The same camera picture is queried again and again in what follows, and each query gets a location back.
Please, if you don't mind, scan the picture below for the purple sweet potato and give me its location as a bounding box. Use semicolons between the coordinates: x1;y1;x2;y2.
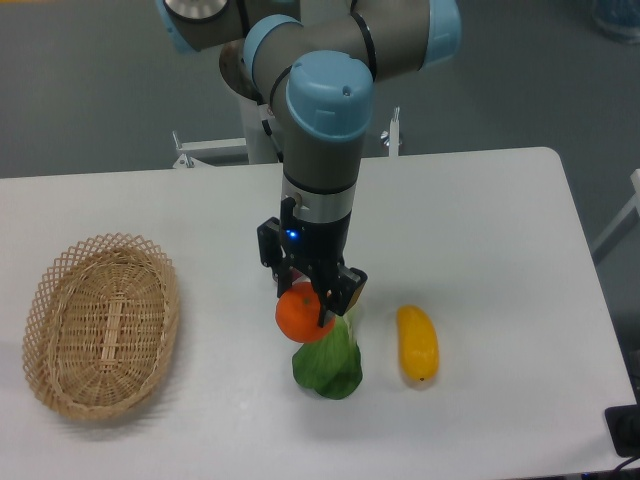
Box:
292;269;308;283

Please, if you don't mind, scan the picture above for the black device at table edge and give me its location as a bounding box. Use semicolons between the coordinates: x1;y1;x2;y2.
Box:
604;404;639;458

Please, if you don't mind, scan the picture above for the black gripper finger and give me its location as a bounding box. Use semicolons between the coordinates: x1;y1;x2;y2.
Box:
310;263;368;328
274;255;300;298

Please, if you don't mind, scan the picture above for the green bok choy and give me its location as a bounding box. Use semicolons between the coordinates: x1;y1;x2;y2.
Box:
292;312;363;400

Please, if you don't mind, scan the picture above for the orange fruit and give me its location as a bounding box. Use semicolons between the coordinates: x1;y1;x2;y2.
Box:
275;281;335;343

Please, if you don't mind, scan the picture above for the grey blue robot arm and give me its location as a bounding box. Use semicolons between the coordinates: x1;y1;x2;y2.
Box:
156;1;462;325

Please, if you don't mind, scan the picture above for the blue object top right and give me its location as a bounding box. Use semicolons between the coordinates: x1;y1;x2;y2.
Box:
591;0;639;45

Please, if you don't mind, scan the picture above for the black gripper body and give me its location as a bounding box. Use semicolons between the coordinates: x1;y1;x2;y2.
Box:
257;195;351;279

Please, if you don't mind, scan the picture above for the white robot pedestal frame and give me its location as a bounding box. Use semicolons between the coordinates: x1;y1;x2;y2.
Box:
171;89;403;169

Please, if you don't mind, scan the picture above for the white frame at right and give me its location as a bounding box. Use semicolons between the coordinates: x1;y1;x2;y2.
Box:
591;169;639;265

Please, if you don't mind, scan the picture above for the yellow mango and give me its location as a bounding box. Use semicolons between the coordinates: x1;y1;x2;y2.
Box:
396;305;440;382

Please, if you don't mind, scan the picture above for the woven wicker basket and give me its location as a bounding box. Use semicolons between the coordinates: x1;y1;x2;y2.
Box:
22;233;180;421

